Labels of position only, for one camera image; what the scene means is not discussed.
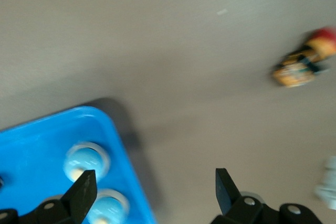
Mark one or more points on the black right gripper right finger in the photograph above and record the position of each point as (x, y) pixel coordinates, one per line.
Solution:
(227, 195)

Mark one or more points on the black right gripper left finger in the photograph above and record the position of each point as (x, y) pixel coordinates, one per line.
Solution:
(84, 195)

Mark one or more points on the blue plastic tray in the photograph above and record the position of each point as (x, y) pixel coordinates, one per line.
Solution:
(39, 150)

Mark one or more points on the white circuit breaker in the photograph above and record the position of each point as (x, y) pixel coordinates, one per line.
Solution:
(328, 182)

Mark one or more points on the yellow red emergency stop switch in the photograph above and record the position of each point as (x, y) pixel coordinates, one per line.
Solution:
(302, 64)

